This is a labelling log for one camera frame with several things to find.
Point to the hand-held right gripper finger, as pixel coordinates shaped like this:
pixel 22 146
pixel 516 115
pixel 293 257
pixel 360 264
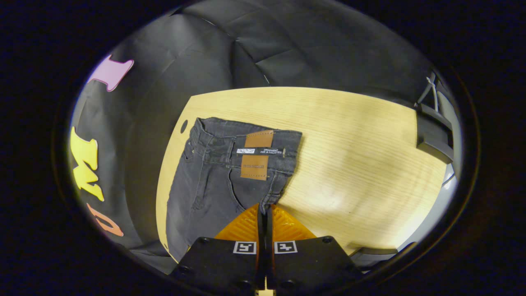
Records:
pixel 261 246
pixel 269 246

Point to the black backdrop cloth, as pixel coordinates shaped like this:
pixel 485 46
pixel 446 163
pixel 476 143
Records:
pixel 172 61

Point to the dark grey jeans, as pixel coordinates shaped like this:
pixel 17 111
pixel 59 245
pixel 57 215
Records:
pixel 213 185

